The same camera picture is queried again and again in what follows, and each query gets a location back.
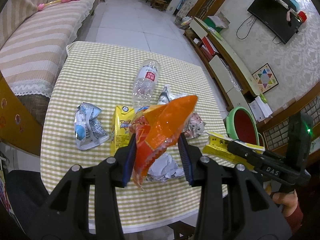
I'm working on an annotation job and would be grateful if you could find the black wall television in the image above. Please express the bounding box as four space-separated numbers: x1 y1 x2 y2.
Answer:
247 0 303 44

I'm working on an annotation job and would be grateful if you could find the green checkered tablecloth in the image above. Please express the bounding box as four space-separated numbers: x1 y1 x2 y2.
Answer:
41 41 226 233

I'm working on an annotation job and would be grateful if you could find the yellow paper box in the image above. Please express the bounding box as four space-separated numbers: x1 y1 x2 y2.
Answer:
202 132 254 170

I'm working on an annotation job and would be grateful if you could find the orange snack bag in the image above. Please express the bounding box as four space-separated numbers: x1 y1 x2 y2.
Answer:
129 95 198 189

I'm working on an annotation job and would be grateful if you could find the yellow drink carton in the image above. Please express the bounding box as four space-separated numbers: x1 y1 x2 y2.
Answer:
110 105 135 156

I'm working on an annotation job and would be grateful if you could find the small crumpled newspaper ball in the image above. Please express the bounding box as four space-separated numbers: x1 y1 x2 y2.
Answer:
183 113 206 139

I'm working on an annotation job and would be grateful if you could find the red sleeve right forearm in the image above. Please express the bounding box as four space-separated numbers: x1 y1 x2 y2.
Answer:
283 203 304 235

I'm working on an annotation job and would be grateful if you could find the clear plastic water bottle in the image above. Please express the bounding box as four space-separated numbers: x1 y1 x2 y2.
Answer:
132 59 160 113

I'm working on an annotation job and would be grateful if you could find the green red trash bin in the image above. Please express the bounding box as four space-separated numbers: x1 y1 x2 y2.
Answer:
226 107 265 146

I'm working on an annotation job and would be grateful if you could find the long tv cabinet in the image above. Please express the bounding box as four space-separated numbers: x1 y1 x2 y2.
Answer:
184 18 272 123

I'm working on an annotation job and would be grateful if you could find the chinese checkers board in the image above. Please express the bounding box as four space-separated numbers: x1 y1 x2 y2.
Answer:
252 63 278 94

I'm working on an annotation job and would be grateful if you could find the pink toy wand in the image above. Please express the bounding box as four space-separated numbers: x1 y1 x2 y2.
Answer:
37 0 79 11

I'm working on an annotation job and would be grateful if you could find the silver blue snack wrapper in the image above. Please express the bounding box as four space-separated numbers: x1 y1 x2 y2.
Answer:
74 102 110 151

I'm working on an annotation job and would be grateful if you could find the striped beige sofa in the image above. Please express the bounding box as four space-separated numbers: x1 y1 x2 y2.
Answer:
1 0 97 124

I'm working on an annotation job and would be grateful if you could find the crumpled white paper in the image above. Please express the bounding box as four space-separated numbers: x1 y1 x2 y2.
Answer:
146 153 184 182

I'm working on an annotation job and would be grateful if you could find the person's right hand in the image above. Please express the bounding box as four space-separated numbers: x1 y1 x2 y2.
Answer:
272 191 298 217

